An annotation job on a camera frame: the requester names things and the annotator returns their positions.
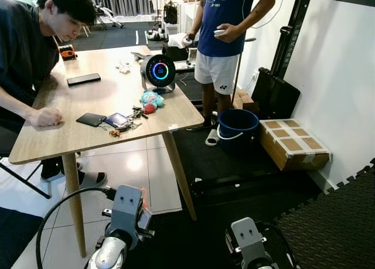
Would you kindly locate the black floor mat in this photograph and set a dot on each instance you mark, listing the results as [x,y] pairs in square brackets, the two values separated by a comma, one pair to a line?
[205,228]

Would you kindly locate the black smartphone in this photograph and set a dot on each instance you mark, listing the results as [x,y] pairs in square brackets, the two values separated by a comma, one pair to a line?
[83,79]

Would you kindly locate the black wallet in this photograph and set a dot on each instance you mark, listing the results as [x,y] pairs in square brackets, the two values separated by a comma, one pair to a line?
[91,119]

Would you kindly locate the light wooden table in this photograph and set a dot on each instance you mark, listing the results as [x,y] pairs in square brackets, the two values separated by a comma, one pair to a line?
[99,99]

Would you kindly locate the black metal post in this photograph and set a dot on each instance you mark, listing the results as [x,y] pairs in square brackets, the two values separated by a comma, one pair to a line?
[290,31]

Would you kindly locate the person in blue shirt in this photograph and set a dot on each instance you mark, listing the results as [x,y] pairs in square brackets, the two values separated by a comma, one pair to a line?
[225,23]

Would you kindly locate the black foam puzzle mat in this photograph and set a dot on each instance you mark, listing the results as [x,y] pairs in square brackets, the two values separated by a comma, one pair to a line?
[334,222]

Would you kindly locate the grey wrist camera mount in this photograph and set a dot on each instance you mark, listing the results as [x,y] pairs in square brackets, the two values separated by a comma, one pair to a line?
[126,210]
[249,237]

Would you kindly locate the black metal floor rail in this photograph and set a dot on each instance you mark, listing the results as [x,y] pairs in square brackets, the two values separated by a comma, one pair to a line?
[246,180]

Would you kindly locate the teal plush toy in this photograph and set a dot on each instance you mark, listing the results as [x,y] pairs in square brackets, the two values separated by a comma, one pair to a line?
[152,98]

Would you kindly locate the silver key bunch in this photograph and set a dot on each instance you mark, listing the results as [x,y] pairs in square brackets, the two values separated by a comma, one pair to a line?
[138,112]

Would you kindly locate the white black wheeled frame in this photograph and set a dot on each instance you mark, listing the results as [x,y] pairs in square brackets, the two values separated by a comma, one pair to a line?
[108,14]

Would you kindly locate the large taped cardboard box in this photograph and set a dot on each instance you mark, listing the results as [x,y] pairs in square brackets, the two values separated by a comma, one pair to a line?
[293,145]

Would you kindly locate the small cardboard box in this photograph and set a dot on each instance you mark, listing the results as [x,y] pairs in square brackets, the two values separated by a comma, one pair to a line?
[243,99]

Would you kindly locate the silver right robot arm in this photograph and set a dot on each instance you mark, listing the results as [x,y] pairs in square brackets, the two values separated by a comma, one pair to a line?
[261,265]

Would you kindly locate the small orange black device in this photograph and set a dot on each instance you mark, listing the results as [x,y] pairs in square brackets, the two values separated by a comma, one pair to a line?
[67,52]

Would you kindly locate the white handheld controller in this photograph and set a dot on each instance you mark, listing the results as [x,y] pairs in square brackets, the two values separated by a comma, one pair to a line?
[219,31]
[186,41]

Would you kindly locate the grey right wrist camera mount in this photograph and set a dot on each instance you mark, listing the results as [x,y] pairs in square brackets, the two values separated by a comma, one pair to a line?
[249,237]

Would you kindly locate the small red ball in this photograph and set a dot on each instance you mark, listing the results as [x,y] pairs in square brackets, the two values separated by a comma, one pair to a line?
[150,108]

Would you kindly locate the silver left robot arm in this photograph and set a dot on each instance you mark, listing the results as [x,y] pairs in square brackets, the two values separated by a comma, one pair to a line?
[111,254]

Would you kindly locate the person in dark grey shirt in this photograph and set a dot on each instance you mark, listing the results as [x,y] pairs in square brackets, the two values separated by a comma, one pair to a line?
[23,52]

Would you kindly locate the dark card holder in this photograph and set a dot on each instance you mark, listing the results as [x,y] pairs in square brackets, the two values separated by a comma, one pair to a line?
[117,119]

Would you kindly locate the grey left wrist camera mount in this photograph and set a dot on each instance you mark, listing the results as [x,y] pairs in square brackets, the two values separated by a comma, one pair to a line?
[126,210]

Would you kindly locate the keys with brown charm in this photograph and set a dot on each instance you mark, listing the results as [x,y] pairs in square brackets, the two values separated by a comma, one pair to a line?
[115,132]

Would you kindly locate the black leaning board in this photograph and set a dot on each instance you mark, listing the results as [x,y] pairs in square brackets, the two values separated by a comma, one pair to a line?
[275,96]

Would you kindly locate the dark blue floor mat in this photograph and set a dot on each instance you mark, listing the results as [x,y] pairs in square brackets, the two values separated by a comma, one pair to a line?
[12,234]

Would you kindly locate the black bag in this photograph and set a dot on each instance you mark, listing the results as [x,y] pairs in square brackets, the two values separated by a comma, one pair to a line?
[176,52]

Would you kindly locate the blue plastic bucket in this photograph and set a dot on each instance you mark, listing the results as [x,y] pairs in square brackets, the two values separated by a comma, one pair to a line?
[237,131]

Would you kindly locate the crumpled white tissue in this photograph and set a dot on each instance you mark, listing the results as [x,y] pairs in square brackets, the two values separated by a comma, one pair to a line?
[123,65]

